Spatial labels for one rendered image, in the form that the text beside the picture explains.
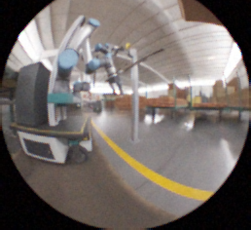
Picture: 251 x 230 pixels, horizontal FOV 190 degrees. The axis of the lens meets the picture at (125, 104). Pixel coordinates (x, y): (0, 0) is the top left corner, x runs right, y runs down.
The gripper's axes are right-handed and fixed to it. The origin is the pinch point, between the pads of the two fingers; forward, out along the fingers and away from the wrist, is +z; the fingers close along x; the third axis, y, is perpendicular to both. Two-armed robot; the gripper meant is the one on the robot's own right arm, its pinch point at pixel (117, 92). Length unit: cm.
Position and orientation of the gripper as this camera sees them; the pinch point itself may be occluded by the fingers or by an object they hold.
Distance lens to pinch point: 61.5
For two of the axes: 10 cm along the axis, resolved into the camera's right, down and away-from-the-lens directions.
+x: 5.3, 1.4, -8.4
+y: -8.0, 4.1, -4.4
